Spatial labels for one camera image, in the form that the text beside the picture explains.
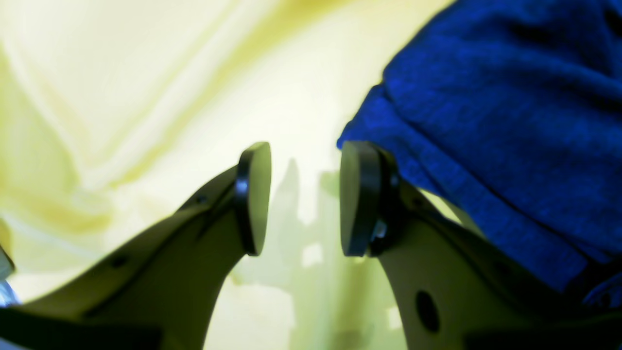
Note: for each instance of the blue long-sleeve T-shirt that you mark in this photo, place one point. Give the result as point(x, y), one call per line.
point(511, 110)

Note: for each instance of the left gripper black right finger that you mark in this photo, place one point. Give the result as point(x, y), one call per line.
point(453, 289)

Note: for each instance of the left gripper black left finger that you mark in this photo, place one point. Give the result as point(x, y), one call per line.
point(158, 290)

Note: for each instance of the yellow table cloth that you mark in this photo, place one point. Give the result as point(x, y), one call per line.
point(113, 112)

